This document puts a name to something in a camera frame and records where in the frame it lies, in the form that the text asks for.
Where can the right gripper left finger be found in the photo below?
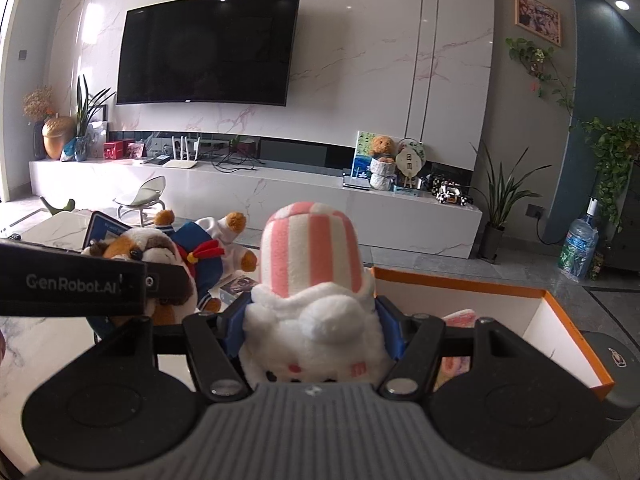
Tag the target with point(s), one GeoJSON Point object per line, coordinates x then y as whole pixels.
{"type": "Point", "coordinates": [213, 344]}

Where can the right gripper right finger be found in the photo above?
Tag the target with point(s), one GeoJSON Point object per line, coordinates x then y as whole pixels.
{"type": "Point", "coordinates": [412, 342]}

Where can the sailor dog plush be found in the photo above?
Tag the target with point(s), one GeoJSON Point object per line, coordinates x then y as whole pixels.
{"type": "Point", "coordinates": [189, 248]}

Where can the pink striped hat plush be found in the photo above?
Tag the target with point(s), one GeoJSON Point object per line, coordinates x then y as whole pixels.
{"type": "Point", "coordinates": [312, 317]}

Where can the white cow plush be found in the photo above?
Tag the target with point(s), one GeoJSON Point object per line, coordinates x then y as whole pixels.
{"type": "Point", "coordinates": [236, 258]}

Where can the white crochet bunny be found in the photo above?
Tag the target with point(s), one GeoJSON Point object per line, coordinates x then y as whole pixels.
{"type": "Point", "coordinates": [456, 360]}

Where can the illustrated card box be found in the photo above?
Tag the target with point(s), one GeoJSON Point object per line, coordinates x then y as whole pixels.
{"type": "Point", "coordinates": [231, 291]}

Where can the orange cardboard box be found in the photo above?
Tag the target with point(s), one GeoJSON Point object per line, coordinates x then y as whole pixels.
{"type": "Point", "coordinates": [532, 313]}

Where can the white marble tv console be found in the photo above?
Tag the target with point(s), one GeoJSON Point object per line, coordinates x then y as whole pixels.
{"type": "Point", "coordinates": [381, 219]}

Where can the small white chair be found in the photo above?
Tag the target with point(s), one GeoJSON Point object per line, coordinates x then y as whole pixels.
{"type": "Point", "coordinates": [147, 195]}

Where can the black toy vehicle model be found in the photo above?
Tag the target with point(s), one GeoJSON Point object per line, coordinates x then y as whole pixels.
{"type": "Point", "coordinates": [449, 192]}

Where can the golden acorn vase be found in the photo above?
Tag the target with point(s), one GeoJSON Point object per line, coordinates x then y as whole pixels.
{"type": "Point", "coordinates": [56, 132]}

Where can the potted orchid plant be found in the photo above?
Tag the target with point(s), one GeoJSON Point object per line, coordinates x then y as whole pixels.
{"type": "Point", "coordinates": [504, 190]}

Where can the blue water jug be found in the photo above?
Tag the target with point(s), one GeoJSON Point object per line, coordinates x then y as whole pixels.
{"type": "Point", "coordinates": [579, 245]}

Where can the blue landscape picture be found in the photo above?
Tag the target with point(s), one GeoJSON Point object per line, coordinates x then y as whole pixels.
{"type": "Point", "coordinates": [362, 157]}

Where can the white wifi router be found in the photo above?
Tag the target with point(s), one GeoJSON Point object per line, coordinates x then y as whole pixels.
{"type": "Point", "coordinates": [184, 154]}

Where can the round paper fan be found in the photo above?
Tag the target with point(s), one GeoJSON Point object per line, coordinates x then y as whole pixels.
{"type": "Point", "coordinates": [410, 160]}

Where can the left potted green plant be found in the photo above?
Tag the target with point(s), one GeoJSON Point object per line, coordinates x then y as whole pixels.
{"type": "Point", "coordinates": [87, 104]}

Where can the brown teddy bear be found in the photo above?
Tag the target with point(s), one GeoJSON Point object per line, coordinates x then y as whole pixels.
{"type": "Point", "coordinates": [382, 146]}

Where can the dark green trash bin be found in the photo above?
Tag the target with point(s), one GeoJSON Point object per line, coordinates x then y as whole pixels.
{"type": "Point", "coordinates": [624, 398]}

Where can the hanging pothos plant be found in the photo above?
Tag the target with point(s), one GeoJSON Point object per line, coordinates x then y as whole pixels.
{"type": "Point", "coordinates": [615, 146]}

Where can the wall trailing vine plant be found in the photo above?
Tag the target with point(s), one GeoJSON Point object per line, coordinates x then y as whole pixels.
{"type": "Point", "coordinates": [548, 81]}

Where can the black wall television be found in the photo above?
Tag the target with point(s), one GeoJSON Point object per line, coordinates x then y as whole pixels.
{"type": "Point", "coordinates": [210, 51]}

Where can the framed wall picture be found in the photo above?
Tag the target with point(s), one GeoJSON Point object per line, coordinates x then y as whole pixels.
{"type": "Point", "coordinates": [539, 19]}

